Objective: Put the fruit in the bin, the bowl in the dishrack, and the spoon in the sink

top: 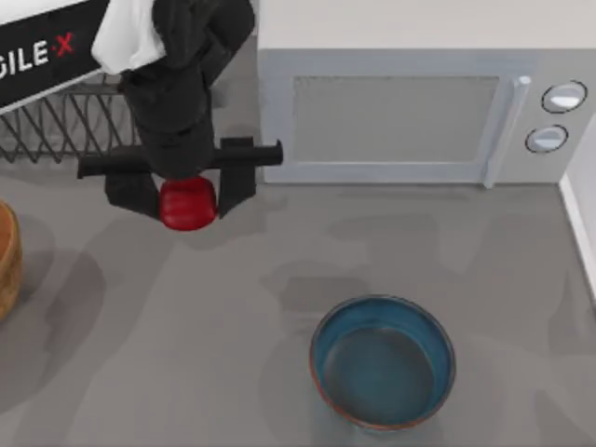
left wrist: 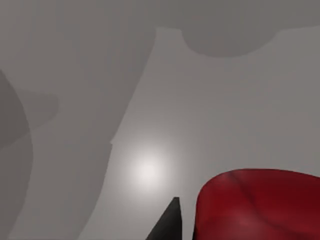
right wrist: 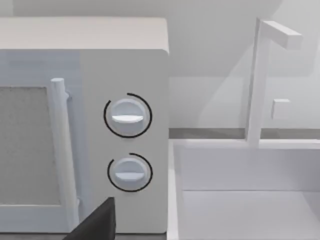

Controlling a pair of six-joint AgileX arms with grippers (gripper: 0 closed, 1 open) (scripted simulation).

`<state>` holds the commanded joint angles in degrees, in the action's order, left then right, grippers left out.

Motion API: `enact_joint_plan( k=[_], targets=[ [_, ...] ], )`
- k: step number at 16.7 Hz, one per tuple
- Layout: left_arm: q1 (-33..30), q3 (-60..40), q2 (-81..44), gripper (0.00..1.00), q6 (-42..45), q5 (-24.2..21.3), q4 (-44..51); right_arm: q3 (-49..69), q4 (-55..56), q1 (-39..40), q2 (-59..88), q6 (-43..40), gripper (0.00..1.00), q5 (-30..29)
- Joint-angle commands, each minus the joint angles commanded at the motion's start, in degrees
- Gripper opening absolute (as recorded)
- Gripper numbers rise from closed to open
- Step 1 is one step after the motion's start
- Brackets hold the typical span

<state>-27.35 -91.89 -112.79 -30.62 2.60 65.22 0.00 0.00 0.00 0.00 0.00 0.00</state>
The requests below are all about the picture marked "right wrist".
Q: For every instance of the white sink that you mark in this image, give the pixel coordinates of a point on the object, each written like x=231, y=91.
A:
x=240, y=190

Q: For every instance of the pale microwave oven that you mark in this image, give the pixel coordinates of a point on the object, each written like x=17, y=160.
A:
x=95, y=75

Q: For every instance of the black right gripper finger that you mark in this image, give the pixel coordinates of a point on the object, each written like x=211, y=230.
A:
x=100, y=222

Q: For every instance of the tall white tap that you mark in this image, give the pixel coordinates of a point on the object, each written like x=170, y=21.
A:
x=260, y=82

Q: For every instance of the white microwave knob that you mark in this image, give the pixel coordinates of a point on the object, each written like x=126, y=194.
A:
x=127, y=115
x=128, y=172

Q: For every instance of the microwave door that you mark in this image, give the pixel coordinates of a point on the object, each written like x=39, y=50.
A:
x=30, y=140

